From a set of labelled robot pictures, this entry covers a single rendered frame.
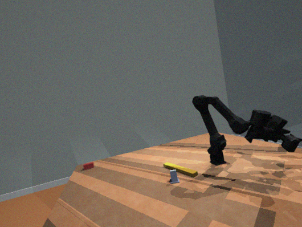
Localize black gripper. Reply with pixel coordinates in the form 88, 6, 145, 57
263, 126, 302, 152

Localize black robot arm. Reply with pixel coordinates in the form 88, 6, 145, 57
192, 95, 288, 166

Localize small red block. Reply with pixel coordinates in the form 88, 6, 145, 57
83, 162, 94, 170

